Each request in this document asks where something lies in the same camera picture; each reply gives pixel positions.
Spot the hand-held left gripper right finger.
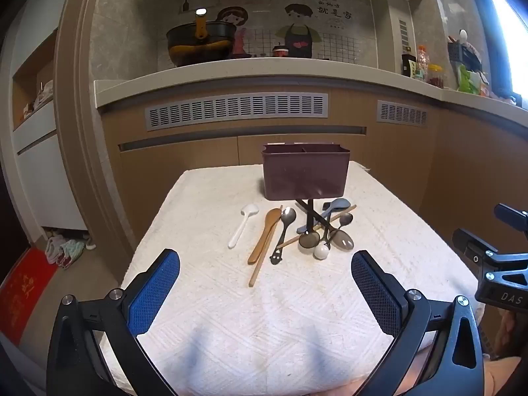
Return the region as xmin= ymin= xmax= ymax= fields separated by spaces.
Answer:
xmin=350 ymin=249 xmax=485 ymax=396

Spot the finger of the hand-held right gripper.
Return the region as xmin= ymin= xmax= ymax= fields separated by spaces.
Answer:
xmin=495 ymin=204 xmax=528 ymax=232
xmin=452 ymin=228 xmax=500 ymax=281

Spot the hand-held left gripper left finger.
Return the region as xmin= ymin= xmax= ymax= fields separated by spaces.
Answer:
xmin=47 ymin=248 xmax=194 ymax=396

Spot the wooden chopstick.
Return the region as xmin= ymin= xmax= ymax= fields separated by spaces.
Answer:
xmin=274 ymin=204 xmax=357 ymax=251
xmin=248 ymin=205 xmax=284 ymax=288

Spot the blue-grey rice paddle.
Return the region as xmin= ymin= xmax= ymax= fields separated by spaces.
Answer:
xmin=296 ymin=198 xmax=352 ymax=234

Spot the metal shovel-shaped spoon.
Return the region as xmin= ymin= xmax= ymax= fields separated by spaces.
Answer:
xmin=269 ymin=207 xmax=298 ymax=265

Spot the white plastic spoon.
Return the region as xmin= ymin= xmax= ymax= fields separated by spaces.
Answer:
xmin=228 ymin=204 xmax=260 ymax=250

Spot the wooden spoon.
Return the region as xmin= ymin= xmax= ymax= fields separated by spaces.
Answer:
xmin=247 ymin=208 xmax=282 ymax=265

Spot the brown plastic utensil holder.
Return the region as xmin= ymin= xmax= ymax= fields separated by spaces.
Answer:
xmin=261 ymin=142 xmax=351 ymax=201

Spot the person's right hand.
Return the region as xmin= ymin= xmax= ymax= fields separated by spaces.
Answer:
xmin=499 ymin=311 xmax=528 ymax=359

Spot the white textured cloth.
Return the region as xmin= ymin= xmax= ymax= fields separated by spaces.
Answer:
xmin=105 ymin=164 xmax=479 ymax=396

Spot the person's pink clothing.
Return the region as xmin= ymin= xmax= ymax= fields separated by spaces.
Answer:
xmin=482 ymin=359 xmax=524 ymax=396

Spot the pair of slippers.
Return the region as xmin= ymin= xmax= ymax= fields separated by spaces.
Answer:
xmin=45 ymin=235 xmax=87 ymax=271

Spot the wooden base cabinet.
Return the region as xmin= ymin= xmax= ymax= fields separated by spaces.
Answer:
xmin=101 ymin=91 xmax=528 ymax=339

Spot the red floor mat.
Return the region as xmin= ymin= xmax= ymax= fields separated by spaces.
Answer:
xmin=0 ymin=247 xmax=58 ymax=347

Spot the green plastic bag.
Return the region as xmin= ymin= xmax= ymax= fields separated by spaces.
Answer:
xmin=457 ymin=66 xmax=489 ymax=95

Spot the short grey vent grille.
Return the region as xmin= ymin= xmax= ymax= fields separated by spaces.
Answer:
xmin=376 ymin=100 xmax=429 ymax=128

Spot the white shelf cabinet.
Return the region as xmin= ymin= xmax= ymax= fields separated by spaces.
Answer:
xmin=12 ymin=29 xmax=89 ymax=232

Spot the yellow-lidded jar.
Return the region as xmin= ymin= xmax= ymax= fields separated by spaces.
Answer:
xmin=427 ymin=64 xmax=445 ymax=89

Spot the black storage basket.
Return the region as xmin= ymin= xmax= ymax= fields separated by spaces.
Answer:
xmin=447 ymin=41 xmax=483 ymax=69

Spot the orange-capped plastic bottle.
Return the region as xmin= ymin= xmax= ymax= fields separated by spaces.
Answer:
xmin=416 ymin=45 xmax=430 ymax=81

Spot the dark sauce bottle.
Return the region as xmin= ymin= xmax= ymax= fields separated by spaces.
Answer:
xmin=402 ymin=47 xmax=418 ymax=77

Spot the window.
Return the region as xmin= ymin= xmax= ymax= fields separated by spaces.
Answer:
xmin=480 ymin=0 xmax=528 ymax=95

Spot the long grey vent grille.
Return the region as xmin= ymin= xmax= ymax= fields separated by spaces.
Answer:
xmin=144 ymin=93 xmax=331 ymax=133

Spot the black pot with yellow handle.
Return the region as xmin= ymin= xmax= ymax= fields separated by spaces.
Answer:
xmin=166 ymin=8 xmax=238 ymax=67

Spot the cartoon wall sticker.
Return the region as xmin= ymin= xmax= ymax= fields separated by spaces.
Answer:
xmin=216 ymin=0 xmax=355 ymax=58

